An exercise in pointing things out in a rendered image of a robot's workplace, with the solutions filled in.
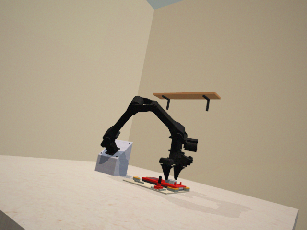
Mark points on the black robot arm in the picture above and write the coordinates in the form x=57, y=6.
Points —
x=177, y=131

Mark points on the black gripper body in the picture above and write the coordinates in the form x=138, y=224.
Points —
x=172, y=158

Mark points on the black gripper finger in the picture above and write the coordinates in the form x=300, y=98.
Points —
x=177, y=170
x=166, y=170

